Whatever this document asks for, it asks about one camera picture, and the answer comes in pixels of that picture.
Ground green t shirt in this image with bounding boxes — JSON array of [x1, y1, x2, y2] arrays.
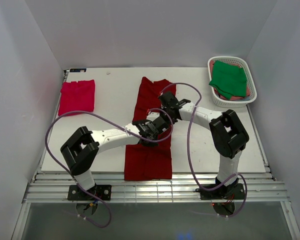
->
[[208, 60, 248, 100]]

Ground folded pink t shirt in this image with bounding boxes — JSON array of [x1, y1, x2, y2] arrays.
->
[[58, 79, 96, 116]]

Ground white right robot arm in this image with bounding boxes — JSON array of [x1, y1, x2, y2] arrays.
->
[[158, 91, 250, 199]]

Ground dark red t shirt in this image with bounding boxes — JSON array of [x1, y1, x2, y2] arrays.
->
[[124, 76, 172, 181]]

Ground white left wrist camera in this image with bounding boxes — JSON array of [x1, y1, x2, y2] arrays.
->
[[146, 109, 160, 122]]

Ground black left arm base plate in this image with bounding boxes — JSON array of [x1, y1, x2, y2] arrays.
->
[[67, 184, 112, 201]]

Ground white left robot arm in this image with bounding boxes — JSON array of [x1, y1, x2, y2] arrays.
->
[[60, 113, 174, 200]]

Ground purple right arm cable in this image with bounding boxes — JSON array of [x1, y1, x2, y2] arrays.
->
[[159, 82, 248, 218]]

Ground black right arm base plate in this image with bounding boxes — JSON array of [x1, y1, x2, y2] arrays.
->
[[195, 183, 246, 200]]

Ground aluminium frame rails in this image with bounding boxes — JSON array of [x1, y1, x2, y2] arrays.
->
[[23, 172, 290, 203]]

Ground blue white label sticker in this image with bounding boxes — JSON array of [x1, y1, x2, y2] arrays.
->
[[69, 68, 87, 73]]

